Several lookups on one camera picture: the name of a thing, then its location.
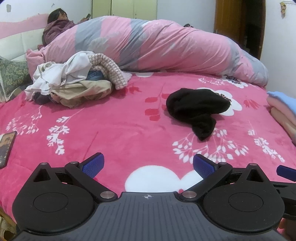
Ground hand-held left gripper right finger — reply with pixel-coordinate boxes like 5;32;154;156
178;153;266;202

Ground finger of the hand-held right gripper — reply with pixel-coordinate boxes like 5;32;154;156
272;165;296;202

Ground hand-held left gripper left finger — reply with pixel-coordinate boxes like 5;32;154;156
33;152;118;202

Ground black shirt with white print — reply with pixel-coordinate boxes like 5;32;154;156
166;88;232;141

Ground stack of folded pastel clothes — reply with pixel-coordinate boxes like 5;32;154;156
270;108;296;144

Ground crumpled beige clothes pile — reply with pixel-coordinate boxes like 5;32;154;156
87;53;132;90

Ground pink floral blanket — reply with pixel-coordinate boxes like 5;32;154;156
0;70;296;232

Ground folded pink garment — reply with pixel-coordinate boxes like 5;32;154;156
267;96;296;121

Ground beige garment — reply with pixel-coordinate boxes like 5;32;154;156
50;80;112;109

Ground dark purple garment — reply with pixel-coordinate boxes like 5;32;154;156
33;91;55;105

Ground black smartphone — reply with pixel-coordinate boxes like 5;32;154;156
0;131;18;169

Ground blue jeans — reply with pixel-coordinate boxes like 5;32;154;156
87;70;104;81

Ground green patterned pillow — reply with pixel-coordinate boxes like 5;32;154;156
0;56;31;102

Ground pink pillow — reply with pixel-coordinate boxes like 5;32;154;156
25;45;47;77

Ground pink and grey quilt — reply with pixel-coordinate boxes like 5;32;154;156
42;16;270;87

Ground pink and white headboard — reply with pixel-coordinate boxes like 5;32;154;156
0;13;50;62

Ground yellow-green wardrobe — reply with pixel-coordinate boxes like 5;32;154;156
92;0;158;20

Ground wall hook rack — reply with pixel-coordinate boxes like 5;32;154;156
279;0;296;16

